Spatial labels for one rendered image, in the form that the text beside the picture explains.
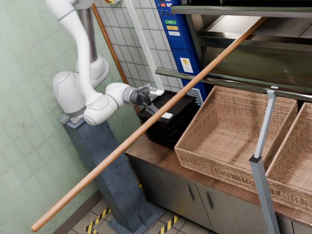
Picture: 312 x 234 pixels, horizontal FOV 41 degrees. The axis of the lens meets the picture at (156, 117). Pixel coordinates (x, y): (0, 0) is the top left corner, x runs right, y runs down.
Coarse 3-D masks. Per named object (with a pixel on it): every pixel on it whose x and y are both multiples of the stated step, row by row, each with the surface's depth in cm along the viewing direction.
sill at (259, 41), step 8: (208, 32) 245; (216, 32) 242; (224, 32) 238; (200, 40) 247; (208, 40) 243; (216, 40) 238; (224, 40) 234; (232, 40) 230; (248, 40) 222; (256, 40) 219; (264, 40) 216; (272, 40) 213; (280, 40) 211; (288, 40) 208; (296, 40) 206; (304, 40) 203; (280, 48) 212; (288, 48) 208; (296, 48) 205; (304, 48) 202
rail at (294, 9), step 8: (176, 8) 223; (184, 8) 219; (192, 8) 215; (200, 8) 211; (208, 8) 208; (216, 8) 204; (224, 8) 201; (232, 8) 198; (240, 8) 194; (248, 8) 191; (256, 8) 189; (264, 8) 186; (272, 8) 183; (280, 8) 180; (288, 8) 178; (296, 8) 175; (304, 8) 173
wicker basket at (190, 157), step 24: (216, 96) 261; (240, 96) 248; (264, 96) 235; (192, 120) 249; (216, 120) 267; (288, 120) 219; (216, 144) 255; (240, 144) 248; (192, 168) 244; (216, 168) 226; (240, 168) 212; (264, 168) 211
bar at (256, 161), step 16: (208, 80) 205; (224, 80) 199; (272, 96) 181; (288, 96) 176; (304, 96) 171; (272, 112) 183; (256, 160) 181; (256, 176) 187; (272, 208) 199; (272, 224) 203
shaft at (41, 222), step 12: (240, 36) 222; (228, 48) 216; (216, 60) 210; (204, 72) 205; (192, 84) 201; (180, 96) 196; (168, 108) 192; (156, 120) 189; (108, 156) 175; (96, 168) 172; (84, 180) 168; (72, 192) 165; (60, 204) 162; (48, 216) 159; (36, 228) 156
